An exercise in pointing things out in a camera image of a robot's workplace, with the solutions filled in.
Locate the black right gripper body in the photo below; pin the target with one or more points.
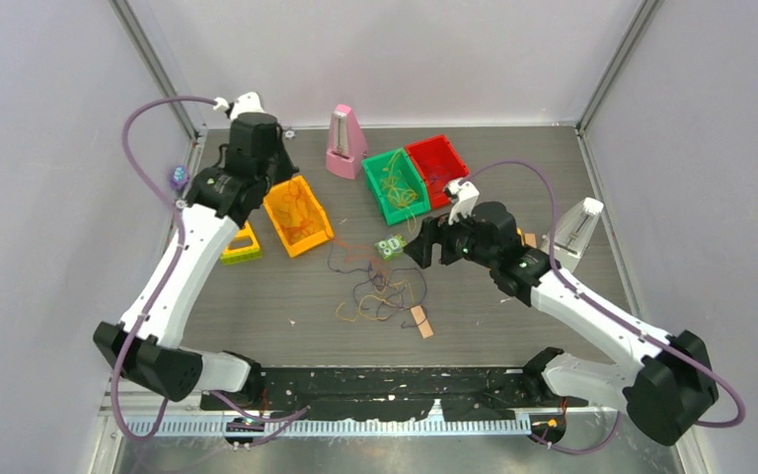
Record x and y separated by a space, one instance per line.
461 238

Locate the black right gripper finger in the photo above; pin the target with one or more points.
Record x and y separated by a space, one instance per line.
420 250
432 229

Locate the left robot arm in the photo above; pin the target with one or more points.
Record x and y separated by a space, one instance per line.
145 346

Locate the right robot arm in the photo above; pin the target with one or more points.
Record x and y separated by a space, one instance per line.
657 379

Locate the green owl puzzle piece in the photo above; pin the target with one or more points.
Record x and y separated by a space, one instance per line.
391 246

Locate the small tan wooden block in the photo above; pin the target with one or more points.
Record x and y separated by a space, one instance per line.
529 239

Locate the green plastic bin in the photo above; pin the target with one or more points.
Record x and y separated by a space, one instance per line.
396 185

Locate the red plastic bin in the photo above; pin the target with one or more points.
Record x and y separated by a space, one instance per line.
437 162

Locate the white metronome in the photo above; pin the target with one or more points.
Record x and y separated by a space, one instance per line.
573 232

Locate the pink metronome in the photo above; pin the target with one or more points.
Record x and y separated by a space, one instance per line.
347 146

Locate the orange plastic bin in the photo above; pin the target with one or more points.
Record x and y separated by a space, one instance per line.
297 217

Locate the yellow green triangle block left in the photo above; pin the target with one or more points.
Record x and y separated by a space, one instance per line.
242 248

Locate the purple paw toy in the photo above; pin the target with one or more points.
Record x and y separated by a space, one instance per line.
179 178

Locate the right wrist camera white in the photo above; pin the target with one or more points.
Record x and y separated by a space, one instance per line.
463 195

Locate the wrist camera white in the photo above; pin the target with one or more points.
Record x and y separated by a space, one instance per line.
249 102
463 195

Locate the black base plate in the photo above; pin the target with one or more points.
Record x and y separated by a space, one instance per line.
387 393

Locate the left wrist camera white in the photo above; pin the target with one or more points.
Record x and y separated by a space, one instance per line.
249 102

